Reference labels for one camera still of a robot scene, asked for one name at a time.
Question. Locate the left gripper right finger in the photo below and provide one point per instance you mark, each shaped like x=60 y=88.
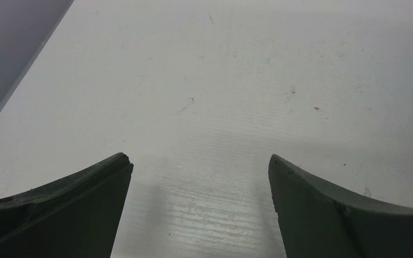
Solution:
x=318 y=218

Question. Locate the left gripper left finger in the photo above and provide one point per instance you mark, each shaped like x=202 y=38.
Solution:
x=75 y=216

